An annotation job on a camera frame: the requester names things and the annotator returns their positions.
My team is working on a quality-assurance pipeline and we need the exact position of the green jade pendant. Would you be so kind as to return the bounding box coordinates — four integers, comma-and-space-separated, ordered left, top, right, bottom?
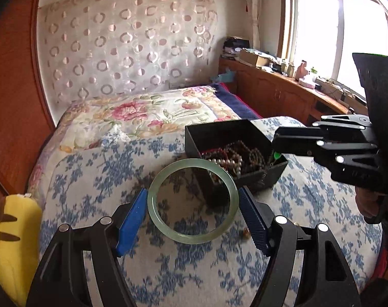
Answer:
270, 150, 281, 164

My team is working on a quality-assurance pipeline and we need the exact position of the dark wooden bead bracelet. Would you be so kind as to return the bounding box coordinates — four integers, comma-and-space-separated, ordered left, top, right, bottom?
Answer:
225, 140, 267, 172

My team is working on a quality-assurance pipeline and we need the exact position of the black jewelry box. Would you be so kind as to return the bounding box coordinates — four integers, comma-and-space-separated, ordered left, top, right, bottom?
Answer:
185, 119, 287, 191

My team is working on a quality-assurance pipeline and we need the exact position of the white pearl necklace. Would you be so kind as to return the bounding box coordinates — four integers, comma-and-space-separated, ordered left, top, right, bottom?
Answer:
209, 152, 245, 178

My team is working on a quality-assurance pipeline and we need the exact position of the green jade bangle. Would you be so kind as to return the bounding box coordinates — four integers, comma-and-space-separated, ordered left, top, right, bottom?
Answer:
147, 157, 240, 245

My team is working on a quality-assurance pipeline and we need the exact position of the small copper flower earring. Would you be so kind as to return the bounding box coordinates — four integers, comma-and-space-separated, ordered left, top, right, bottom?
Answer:
242, 228, 251, 240

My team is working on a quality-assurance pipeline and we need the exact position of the person's right hand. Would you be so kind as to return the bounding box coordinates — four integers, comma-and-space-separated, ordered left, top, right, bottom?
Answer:
355, 187, 382, 218

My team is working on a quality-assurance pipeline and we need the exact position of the yellow plush toy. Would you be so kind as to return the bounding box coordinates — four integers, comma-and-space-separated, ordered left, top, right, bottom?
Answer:
0, 194, 42, 306

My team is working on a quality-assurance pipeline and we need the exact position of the pink figurine on cabinet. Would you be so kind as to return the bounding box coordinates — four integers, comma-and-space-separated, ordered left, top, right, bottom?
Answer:
294, 60, 309, 80

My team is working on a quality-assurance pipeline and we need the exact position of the wooden side cabinet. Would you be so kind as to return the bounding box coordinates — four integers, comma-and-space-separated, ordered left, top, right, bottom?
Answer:
218, 58, 349, 125

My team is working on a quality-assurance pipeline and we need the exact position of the navy blue blanket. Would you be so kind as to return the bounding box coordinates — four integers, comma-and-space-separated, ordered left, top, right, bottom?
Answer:
210, 83, 261, 120

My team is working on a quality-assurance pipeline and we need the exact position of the cardboard box on cabinet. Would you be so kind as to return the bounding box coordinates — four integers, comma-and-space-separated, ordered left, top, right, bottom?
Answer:
239, 49, 271, 67

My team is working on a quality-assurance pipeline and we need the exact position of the pink floral quilt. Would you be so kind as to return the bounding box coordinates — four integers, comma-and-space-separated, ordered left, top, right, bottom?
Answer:
27, 85, 240, 195

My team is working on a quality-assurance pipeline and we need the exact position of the circle patterned lace headboard cover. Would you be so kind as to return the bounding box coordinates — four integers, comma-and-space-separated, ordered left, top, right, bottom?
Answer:
38, 0, 218, 106

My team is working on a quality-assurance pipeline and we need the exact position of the window with white frame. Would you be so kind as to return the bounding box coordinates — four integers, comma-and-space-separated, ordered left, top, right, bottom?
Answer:
286, 0, 388, 98

